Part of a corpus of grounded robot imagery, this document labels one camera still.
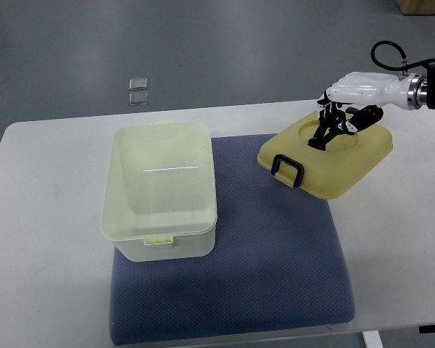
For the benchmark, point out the cardboard box corner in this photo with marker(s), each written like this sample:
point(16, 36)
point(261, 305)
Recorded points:
point(416, 7)

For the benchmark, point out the upper metal floor plate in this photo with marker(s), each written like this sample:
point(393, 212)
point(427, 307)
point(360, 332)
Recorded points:
point(138, 84)

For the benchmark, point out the white table leg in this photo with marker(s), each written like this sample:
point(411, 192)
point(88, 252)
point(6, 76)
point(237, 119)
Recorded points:
point(372, 339)

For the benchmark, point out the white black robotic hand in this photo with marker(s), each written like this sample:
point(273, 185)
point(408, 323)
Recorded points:
point(354, 103)

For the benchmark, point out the yellow storage box lid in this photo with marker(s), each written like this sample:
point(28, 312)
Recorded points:
point(325, 174)

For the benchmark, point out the black bracket under table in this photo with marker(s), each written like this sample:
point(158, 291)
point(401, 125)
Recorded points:
point(429, 329)

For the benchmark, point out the blue fabric cushion mat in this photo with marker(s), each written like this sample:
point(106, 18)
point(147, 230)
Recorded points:
point(277, 264)

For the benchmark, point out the white storage box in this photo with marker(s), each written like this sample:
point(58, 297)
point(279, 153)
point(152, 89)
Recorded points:
point(160, 196)

